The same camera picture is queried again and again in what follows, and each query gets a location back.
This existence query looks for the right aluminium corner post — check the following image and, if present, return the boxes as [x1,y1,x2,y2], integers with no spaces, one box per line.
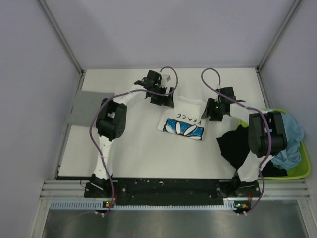
[257,0,303,72]

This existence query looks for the light blue t shirt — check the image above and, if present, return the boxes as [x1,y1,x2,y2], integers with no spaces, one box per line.
[271,113,305,171]

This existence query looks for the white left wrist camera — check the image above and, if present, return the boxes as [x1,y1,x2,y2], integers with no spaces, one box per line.
[161,74,171,85]

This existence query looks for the left aluminium corner post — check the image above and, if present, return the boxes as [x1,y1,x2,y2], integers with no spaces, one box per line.
[36,0,84,75]

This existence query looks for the grey slotted cable duct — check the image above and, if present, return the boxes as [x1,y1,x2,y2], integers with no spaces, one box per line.
[50,200,250,212]

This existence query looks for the aluminium corner post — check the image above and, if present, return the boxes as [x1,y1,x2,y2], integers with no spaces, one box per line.
[36,0,84,75]
[257,0,303,72]

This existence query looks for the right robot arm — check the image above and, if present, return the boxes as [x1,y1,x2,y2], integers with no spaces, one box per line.
[201,87,287,197]

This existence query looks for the folded grey t shirt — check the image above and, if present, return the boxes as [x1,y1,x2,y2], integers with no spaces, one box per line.
[67,91,114,127]

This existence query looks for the white daisy print t shirt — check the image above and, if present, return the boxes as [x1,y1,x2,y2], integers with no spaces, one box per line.
[157,96,206,140]

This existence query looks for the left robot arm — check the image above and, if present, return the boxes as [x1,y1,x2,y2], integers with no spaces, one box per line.
[89,70,178,197]

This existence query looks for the black t shirt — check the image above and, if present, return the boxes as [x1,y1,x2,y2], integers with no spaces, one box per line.
[217,125,288,177]

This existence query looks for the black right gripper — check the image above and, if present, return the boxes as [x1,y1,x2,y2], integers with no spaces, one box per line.
[202,98,224,122]

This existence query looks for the green plastic basket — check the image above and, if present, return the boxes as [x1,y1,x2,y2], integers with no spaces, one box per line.
[239,109,311,180]

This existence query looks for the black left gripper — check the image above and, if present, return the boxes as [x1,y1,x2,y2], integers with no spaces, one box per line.
[150,85,173,108]

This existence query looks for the aluminium front frame rail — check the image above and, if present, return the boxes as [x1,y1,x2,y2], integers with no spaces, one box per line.
[40,178,310,200]

